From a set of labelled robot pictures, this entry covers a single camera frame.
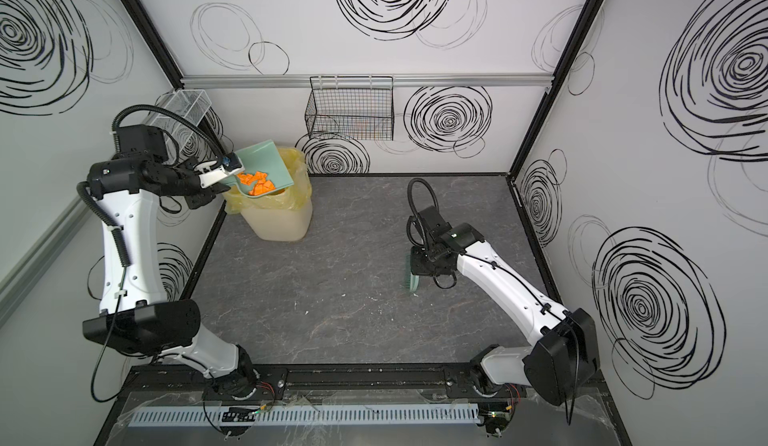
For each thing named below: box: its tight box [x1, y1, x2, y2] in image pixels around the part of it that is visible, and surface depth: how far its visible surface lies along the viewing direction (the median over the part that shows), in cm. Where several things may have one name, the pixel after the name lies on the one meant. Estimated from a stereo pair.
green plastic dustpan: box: [221, 139, 294, 196], surface depth 77 cm
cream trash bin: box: [240, 200, 313, 242], surface depth 96 cm
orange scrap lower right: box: [248, 180, 277, 196], surface depth 74 cm
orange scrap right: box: [236, 171, 268, 185], surface depth 74 cm
